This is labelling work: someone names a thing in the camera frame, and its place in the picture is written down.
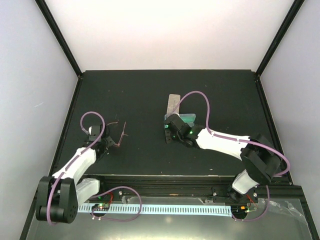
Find beige glasses case green lining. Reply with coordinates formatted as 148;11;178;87
166;94;181;115

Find white slotted cable duct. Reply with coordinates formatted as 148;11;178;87
77;203;232;217

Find black frame post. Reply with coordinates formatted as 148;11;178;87
35;0;83;79
255;0;305;77

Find blue-grey glasses case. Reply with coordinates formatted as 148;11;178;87
176;113;196;127

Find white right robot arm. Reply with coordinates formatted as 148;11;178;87
164;113;281;202

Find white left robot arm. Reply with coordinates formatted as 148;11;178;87
35;125;115;225

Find black right frame post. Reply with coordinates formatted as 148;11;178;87
255;0;305;77

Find pink sunglasses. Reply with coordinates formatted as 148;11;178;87
107;121;128;148

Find black left frame post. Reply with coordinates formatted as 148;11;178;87
35;0;83;79

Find black front mounting rail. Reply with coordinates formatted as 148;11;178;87
76;175;306;203

